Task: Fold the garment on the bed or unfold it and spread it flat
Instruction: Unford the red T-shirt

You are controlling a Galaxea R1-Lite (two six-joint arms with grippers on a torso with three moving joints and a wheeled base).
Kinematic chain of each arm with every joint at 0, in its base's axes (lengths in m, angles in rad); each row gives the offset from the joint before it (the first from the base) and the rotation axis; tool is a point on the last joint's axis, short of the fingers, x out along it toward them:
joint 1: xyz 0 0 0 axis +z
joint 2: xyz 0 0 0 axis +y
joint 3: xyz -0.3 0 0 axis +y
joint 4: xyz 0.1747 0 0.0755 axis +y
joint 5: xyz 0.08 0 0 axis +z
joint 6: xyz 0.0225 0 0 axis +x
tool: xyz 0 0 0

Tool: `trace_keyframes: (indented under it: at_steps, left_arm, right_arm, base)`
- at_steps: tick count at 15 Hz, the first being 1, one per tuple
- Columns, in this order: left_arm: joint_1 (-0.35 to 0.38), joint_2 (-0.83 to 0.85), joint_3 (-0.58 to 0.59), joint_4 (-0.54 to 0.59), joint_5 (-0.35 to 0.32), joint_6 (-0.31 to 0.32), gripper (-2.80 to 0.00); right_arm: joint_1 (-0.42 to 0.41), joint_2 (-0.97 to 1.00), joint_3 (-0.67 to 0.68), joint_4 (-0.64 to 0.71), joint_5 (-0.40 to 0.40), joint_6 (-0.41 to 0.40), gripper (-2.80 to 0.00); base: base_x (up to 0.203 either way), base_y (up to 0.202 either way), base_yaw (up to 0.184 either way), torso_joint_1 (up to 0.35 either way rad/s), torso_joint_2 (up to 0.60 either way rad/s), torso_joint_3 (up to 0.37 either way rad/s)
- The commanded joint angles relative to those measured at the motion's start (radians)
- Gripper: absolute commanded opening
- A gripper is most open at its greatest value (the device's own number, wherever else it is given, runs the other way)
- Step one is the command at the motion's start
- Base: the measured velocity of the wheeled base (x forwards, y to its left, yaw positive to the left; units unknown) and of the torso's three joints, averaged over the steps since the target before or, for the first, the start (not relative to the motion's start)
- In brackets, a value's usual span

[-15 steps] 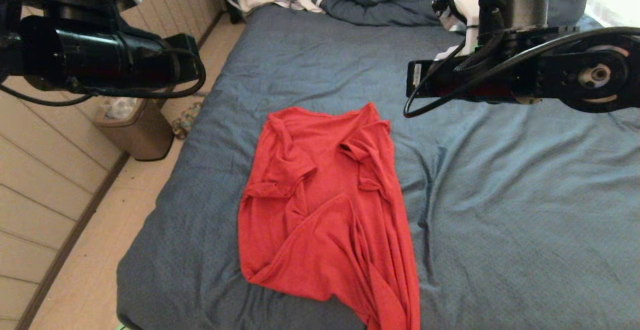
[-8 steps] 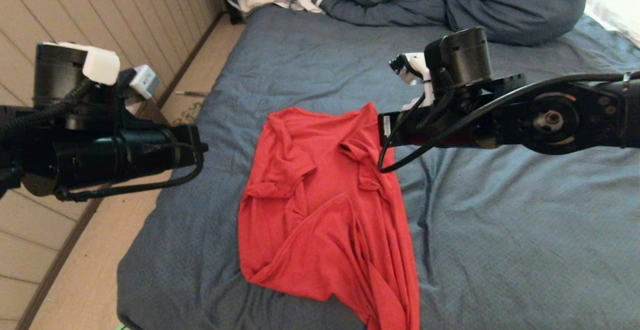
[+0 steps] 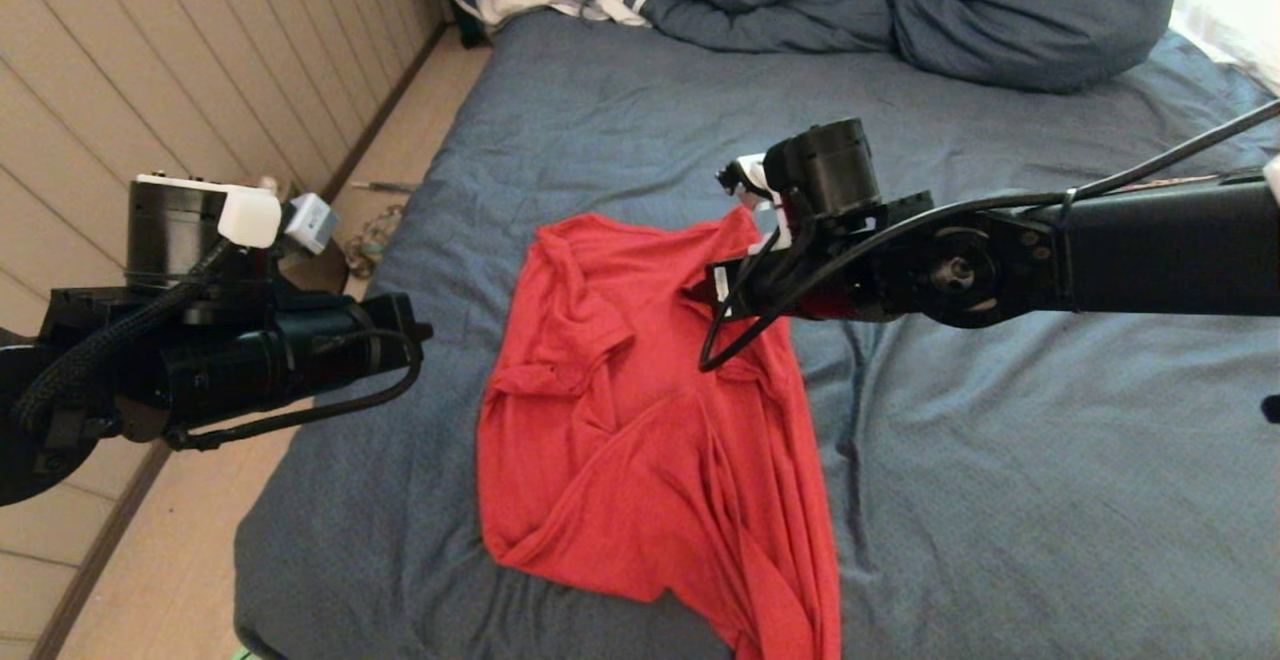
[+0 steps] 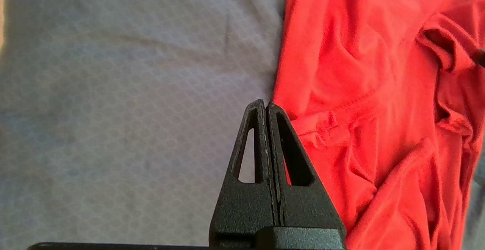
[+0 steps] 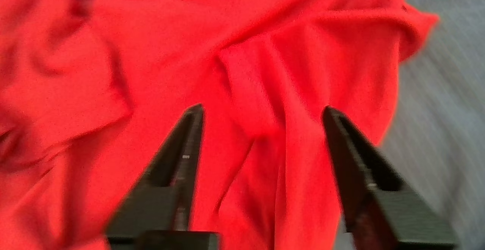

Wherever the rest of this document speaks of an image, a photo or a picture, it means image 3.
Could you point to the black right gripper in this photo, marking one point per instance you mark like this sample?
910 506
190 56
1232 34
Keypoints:
800 285

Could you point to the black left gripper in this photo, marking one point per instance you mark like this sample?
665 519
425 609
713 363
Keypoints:
280 355

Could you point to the red t-shirt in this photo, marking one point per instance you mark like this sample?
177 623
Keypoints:
620 440

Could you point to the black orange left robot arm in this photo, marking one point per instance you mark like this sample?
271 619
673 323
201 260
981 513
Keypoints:
170 230

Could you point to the brown waste bin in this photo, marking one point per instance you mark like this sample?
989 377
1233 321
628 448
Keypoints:
325 270

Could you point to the thin metal tool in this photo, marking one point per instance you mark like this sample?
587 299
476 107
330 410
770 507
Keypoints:
380 186

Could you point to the clear plastic bin bag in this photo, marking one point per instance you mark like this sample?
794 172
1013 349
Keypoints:
268 183

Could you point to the blue-grey bed sheet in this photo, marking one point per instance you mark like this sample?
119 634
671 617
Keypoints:
1000 490

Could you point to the blue crumpled duvet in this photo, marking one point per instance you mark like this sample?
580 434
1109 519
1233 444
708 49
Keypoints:
950 10

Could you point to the white pillow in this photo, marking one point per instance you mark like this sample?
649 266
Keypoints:
1235 20

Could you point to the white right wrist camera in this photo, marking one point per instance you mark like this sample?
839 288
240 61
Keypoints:
755 190

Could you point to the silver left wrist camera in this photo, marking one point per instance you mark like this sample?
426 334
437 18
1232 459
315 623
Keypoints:
312 223

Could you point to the black left camera bracket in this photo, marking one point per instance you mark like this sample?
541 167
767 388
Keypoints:
275 275

